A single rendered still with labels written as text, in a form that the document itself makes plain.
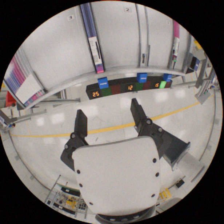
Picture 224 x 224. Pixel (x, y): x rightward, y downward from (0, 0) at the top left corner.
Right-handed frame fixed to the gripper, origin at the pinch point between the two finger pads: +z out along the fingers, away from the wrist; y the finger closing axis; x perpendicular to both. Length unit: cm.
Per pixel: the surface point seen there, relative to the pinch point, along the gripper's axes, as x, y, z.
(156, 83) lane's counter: -3.7, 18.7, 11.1
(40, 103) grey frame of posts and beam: -4.2, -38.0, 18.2
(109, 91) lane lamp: -4.7, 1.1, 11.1
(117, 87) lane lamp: -3.7, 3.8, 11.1
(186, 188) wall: -412, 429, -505
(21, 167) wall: -235, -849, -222
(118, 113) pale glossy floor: -65, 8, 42
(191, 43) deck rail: 16.5, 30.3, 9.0
